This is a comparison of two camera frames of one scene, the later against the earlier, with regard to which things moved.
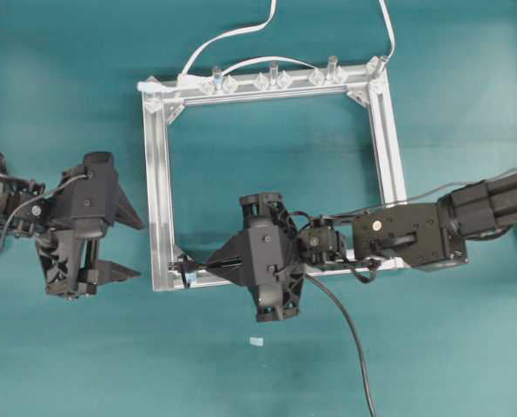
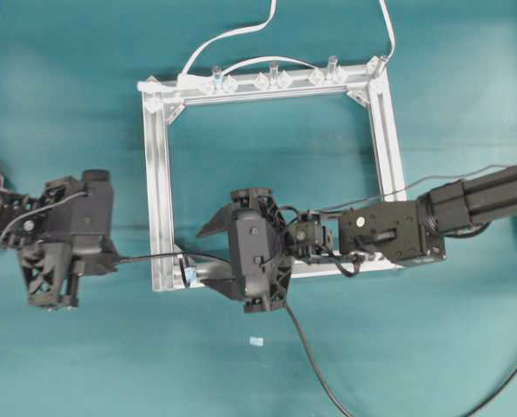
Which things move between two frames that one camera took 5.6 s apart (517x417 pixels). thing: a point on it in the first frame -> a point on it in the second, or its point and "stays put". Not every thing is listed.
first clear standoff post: (217, 87) stays put
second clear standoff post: (275, 82) stays put
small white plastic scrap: (255, 340) stays put
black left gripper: (69, 249) -> (79, 218)
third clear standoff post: (332, 66) stays put
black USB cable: (316, 281) -> (314, 371)
